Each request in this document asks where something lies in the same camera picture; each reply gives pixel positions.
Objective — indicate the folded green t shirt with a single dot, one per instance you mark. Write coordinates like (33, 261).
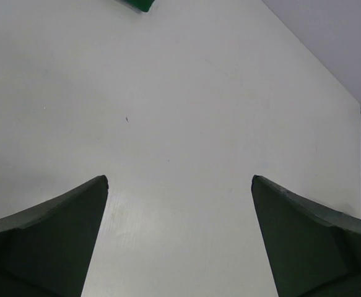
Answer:
(140, 5)

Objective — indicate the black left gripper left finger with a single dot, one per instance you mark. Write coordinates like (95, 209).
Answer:
(46, 250)

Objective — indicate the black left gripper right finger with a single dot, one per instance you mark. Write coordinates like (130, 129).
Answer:
(313, 250)

